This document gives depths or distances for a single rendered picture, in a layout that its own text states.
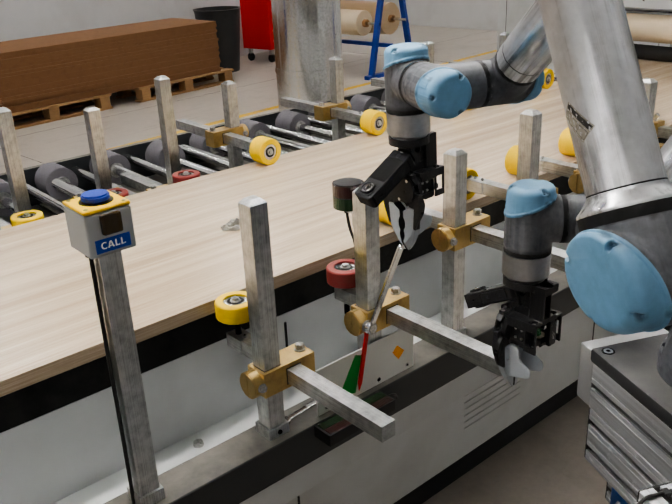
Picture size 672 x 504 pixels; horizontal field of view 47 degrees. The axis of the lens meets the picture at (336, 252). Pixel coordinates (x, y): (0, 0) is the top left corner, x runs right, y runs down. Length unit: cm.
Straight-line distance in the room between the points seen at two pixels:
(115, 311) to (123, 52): 680
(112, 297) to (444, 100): 57
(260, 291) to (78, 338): 35
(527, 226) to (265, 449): 61
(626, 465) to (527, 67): 59
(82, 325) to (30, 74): 603
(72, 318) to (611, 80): 106
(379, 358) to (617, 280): 81
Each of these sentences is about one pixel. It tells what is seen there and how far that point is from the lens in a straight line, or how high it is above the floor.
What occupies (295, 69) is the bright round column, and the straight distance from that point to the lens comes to 555.
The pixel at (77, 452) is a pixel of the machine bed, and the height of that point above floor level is 70.
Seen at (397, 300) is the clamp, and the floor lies 87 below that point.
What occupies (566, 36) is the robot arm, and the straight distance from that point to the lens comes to 90.
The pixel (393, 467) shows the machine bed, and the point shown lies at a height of 22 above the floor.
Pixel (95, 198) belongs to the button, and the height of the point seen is 123.
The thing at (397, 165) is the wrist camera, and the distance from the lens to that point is 134.
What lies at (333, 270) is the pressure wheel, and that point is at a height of 91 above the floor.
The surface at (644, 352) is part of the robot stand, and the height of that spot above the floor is 104.
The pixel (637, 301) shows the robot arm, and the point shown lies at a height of 121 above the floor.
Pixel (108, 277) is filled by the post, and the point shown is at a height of 111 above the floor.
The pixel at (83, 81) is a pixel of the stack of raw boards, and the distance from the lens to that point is 772.
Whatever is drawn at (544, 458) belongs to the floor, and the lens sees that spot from 259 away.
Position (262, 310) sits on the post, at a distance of 133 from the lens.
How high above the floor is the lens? 157
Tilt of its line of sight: 23 degrees down
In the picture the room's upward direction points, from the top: 3 degrees counter-clockwise
